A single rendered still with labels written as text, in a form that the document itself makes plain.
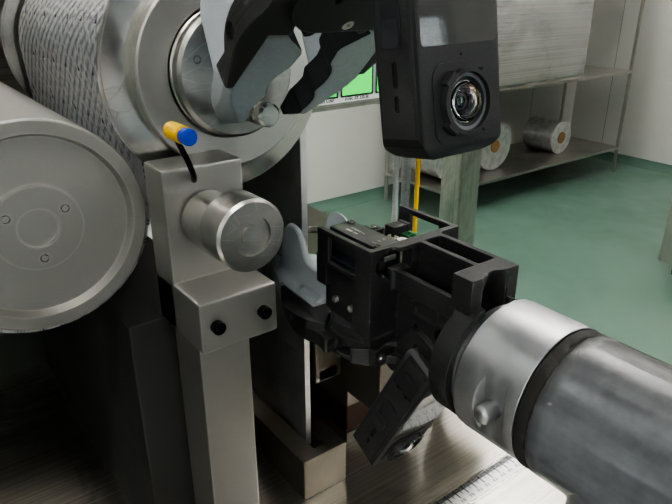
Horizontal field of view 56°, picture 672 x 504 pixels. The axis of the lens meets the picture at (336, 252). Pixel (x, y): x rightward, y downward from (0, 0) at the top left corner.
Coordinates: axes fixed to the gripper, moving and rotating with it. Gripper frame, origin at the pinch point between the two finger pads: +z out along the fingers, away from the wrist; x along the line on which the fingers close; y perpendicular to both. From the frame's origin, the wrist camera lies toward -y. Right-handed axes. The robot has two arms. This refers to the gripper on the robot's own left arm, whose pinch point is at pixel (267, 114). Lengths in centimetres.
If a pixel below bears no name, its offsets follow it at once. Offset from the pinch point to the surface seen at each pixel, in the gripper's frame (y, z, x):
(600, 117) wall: 87, 247, -449
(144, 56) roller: 4.7, 0.6, 5.5
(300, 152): 0.0, 6.4, -5.5
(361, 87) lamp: 19, 32, -36
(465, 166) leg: 13, 58, -77
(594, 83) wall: 112, 238, -449
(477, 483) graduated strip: -28.3, 17.4, -16.5
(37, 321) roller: -5.8, 9.9, 13.4
